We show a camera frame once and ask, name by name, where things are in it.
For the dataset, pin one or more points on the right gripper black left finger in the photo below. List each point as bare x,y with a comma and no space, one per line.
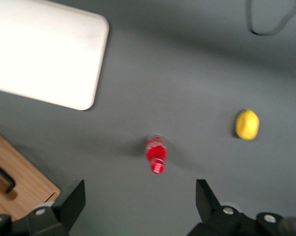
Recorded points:
70,209

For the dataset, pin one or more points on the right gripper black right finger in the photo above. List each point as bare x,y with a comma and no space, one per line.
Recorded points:
207,204

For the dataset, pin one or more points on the wooden two-drawer cabinet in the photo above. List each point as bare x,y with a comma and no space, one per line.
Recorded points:
27,177

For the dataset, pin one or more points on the small red soda bottle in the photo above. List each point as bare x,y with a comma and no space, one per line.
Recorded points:
156,153

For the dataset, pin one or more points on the yellow lemon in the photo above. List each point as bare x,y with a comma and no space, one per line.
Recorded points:
247,125

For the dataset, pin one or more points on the cream rectangular plastic tray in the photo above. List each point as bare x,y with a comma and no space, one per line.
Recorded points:
39,49

